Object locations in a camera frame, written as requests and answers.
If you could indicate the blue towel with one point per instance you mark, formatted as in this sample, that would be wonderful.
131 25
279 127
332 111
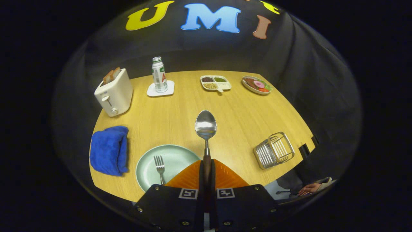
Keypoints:
107 151

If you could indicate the pale green plate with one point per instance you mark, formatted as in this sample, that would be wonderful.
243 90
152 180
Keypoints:
175 158

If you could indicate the divided tray of grains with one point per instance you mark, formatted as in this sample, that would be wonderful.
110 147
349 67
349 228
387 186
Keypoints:
225 85

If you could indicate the white toaster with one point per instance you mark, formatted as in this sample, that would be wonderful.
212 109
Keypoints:
116 93

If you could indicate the white plastic drink bottle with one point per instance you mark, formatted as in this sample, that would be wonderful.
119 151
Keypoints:
159 75

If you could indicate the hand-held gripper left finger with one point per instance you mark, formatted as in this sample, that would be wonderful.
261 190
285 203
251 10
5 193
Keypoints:
200 206

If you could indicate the toast slice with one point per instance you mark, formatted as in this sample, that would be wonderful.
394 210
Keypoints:
116 72
108 77

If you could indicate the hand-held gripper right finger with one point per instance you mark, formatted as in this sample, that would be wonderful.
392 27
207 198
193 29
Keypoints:
215 206

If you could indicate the plate of toy food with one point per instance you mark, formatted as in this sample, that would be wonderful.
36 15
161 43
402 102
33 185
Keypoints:
256 85

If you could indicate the white square coaster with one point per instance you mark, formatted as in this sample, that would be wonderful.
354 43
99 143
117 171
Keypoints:
151 92

